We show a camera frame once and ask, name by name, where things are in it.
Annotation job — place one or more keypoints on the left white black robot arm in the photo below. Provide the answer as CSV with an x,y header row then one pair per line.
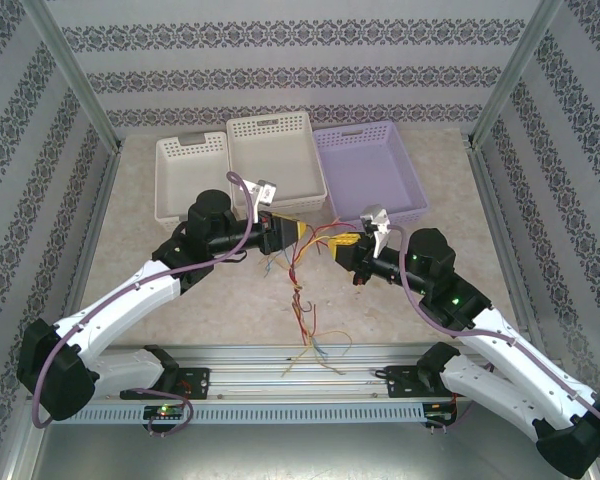
x,y
120,300

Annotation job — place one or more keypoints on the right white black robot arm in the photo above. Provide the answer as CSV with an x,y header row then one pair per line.
x,y
505,395

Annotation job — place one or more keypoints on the small white perforated basket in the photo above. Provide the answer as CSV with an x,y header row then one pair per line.
x,y
190,170

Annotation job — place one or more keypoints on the purple perforated basket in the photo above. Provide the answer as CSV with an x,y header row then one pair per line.
x,y
365,175

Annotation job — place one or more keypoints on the large white perforated basket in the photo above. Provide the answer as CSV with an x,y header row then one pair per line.
x,y
275,155

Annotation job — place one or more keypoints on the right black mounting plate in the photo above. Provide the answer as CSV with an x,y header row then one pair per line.
x,y
405,382

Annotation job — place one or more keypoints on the black mounting plate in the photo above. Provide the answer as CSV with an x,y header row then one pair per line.
x,y
405,382
200,382

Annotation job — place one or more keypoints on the right thin red power lead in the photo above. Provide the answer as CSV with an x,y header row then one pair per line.
x,y
454,400

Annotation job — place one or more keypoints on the thin red power lead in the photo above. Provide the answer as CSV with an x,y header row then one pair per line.
x,y
454,400
182,385

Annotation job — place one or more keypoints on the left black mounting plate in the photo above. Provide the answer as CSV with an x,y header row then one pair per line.
x,y
200,382

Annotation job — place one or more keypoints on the left thin red power lead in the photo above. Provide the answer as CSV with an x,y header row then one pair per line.
x,y
182,385

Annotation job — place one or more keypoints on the right small circuit board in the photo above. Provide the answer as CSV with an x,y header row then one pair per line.
x,y
437,416

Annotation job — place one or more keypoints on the small circuit board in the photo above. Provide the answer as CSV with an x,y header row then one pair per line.
x,y
437,416
165,411

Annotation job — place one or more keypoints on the left small circuit board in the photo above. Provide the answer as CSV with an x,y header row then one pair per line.
x,y
165,411

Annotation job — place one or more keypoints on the grey metal panel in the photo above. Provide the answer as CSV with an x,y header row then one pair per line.
x,y
300,455

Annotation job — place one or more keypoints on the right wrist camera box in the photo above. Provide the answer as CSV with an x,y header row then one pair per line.
x,y
375,217

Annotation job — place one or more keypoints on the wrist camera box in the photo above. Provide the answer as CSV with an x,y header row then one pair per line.
x,y
265,192
375,217

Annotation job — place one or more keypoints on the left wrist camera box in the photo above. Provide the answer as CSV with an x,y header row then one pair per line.
x,y
265,192

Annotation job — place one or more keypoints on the right aluminium side rail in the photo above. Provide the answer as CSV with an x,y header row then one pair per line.
x,y
492,200

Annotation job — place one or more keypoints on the aluminium side rail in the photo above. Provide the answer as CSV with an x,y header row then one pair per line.
x,y
105,200
492,200

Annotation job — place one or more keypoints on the left aluminium side rail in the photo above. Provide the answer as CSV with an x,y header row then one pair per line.
x,y
105,200

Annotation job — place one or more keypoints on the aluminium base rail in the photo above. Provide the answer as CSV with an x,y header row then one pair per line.
x,y
260,380

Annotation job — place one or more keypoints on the right aluminium frame post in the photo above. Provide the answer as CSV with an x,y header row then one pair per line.
x,y
512,75

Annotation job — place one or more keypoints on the aluminium frame post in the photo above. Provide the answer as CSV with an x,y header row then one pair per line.
x,y
512,75
77,75

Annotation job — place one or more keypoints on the left aluminium frame post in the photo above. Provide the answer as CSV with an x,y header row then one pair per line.
x,y
77,75

